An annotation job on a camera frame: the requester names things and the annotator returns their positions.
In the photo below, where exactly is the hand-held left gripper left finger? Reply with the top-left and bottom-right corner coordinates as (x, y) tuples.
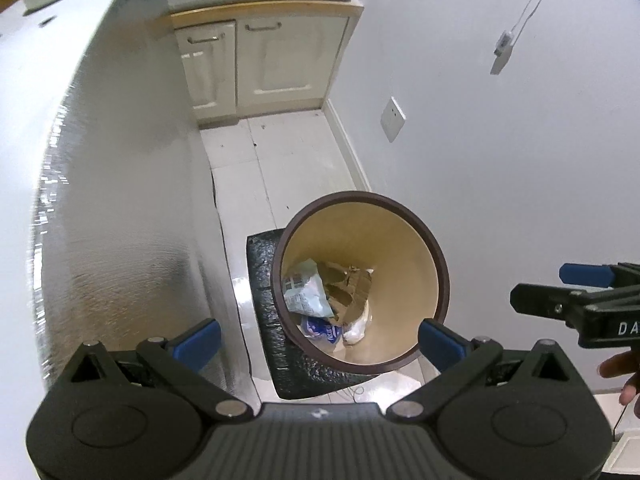
(55, 318), (253, 423)

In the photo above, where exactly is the white plastic bag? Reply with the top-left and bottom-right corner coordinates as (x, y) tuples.
(341, 305), (373, 346)

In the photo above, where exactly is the brown paper bag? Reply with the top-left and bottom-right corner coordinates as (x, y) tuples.
(317, 260), (375, 326)

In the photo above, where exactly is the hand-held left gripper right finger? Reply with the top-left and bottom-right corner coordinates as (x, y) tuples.
(387, 319), (583, 423)

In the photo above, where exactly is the tan bin with brown rim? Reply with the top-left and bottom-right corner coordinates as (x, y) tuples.
(270, 191), (449, 375)

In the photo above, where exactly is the white wall switch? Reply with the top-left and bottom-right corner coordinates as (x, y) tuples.
(380, 96), (407, 143)

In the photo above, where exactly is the black textured mat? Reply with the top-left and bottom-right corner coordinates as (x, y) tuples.
(246, 227), (426, 402)

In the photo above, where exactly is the white heart-print tablecloth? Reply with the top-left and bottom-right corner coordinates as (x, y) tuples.
(0, 0), (256, 396)

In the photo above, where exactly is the cream floor cabinet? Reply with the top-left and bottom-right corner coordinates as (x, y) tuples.
(170, 2), (363, 128)

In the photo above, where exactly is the white hanging cable with charger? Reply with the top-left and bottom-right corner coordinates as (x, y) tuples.
(490, 0), (566, 76)

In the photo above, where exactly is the teal snack wrapper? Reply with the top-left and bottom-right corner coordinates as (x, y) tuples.
(282, 258), (335, 318)

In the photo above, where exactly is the person's right hand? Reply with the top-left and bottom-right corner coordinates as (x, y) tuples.
(598, 350), (640, 418)

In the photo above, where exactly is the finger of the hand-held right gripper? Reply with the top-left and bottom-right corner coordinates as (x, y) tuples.
(510, 282), (588, 318)
(559, 262), (640, 288)

